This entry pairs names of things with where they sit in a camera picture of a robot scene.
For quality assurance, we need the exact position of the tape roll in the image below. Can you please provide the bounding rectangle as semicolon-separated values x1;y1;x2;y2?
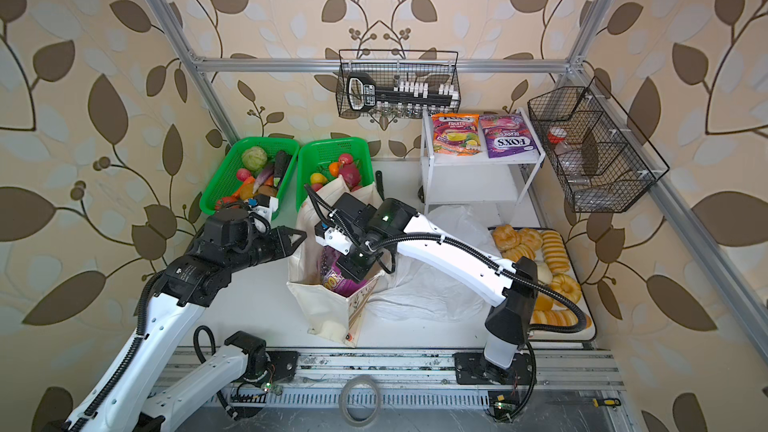
338;375;383;428

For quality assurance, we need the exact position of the orange snack bag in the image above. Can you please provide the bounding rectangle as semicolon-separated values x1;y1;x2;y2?
431;113;481;156

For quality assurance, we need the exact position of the white plastic bag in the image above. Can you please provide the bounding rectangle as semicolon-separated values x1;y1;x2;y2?
366;205;500;323

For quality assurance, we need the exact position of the plastic bottle red cap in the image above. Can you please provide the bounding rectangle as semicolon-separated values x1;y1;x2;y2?
547;127;584;176

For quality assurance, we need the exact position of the light purple eggplant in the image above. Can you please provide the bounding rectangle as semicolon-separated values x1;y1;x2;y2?
254;162;275;193

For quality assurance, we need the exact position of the yellow lemon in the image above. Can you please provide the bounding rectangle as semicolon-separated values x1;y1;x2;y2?
310;172;328;186

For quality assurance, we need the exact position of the right green fruit basket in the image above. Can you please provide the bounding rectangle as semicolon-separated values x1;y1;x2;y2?
296;137;375;210

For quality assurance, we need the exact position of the purple Fox's candy bag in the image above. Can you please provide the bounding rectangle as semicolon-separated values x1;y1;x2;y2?
479;114;537;159

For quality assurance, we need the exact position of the yellow handled screwdriver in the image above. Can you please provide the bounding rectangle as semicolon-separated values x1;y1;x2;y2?
592;398;622;408

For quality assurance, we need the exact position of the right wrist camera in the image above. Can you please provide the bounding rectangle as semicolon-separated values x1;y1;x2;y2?
315;223;353;255

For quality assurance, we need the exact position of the dark green pipe wrench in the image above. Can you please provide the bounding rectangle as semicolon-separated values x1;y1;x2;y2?
375;170;386;199

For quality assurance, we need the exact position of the white two-tier shelf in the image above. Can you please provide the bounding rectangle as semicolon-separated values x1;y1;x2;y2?
420;116;545;217

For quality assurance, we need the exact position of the black wire basket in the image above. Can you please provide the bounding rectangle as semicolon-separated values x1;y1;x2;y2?
335;47;461;120
527;77;670;213

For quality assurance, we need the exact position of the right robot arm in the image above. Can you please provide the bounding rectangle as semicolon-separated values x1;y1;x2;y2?
306;187;587;371

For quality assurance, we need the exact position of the black tool set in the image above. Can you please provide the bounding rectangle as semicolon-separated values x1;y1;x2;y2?
339;72;461;115

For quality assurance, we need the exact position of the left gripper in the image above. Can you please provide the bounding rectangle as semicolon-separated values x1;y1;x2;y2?
223;224;307;276

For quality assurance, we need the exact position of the purple snack packet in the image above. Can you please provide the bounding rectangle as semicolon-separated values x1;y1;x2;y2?
317;247;367;297

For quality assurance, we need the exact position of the right black wire basket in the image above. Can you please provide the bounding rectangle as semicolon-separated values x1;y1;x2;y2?
527;77;670;213

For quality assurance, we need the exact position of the cream floral tote bag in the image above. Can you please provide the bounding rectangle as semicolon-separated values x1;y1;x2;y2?
287;199;385;347

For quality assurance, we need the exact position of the bread tray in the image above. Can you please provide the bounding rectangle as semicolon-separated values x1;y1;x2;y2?
491;224;596;342

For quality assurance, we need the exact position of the green cabbage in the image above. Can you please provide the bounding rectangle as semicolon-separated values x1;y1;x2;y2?
241;146;269;173

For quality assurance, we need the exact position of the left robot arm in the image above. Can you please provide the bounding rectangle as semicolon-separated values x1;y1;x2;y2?
43;203;307;431

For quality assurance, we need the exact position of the left green vegetable basket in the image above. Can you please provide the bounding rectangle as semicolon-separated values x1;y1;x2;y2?
200;137;300;219

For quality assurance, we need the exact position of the back black wire basket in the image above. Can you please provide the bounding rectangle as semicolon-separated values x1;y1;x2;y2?
335;47;461;120

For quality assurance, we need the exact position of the pink dragon fruit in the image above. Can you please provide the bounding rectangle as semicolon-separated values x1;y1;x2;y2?
338;163;362;190

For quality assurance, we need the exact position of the dark green cucumber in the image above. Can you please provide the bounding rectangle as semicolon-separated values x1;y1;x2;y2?
273;150;292;188

